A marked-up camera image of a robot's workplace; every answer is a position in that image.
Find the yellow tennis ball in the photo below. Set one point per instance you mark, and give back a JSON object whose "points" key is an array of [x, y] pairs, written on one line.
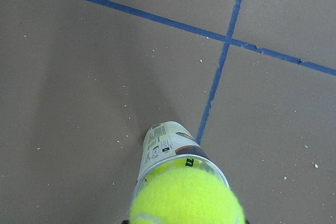
{"points": [[164, 167], [186, 195]]}

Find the clear tennis ball can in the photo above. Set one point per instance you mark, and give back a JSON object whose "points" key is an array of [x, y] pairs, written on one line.
{"points": [[166, 143]]}

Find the yellow tennis ball in can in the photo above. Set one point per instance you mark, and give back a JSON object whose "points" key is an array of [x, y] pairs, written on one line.
{"points": [[164, 167]]}

